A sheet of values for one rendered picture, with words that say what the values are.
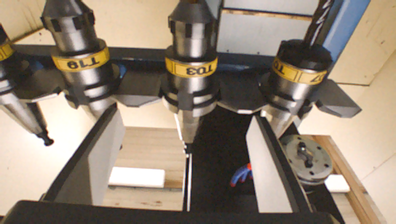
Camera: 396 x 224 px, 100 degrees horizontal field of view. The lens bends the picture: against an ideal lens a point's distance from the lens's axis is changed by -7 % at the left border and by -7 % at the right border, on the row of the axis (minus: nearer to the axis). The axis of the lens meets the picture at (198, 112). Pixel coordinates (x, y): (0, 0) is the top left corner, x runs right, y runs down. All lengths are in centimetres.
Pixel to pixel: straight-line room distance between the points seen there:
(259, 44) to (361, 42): 89
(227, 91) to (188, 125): 6
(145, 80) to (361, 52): 152
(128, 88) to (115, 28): 108
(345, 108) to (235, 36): 59
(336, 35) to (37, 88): 33
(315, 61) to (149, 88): 16
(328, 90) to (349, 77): 143
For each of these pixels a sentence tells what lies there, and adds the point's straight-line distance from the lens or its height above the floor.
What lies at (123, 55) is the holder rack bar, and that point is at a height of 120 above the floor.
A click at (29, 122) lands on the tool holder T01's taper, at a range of 31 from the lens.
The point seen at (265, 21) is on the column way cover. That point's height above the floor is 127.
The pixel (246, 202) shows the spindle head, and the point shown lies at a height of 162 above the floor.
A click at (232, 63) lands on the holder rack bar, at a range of 23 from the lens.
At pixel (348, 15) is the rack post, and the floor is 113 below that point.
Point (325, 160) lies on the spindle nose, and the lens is 62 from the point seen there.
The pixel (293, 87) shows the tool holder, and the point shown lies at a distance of 20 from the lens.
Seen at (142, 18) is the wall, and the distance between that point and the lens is 120.
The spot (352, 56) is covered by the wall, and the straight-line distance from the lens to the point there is 160.
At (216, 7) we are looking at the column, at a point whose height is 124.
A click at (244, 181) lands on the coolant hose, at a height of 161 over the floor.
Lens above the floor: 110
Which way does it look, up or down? 41 degrees up
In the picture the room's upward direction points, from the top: 176 degrees counter-clockwise
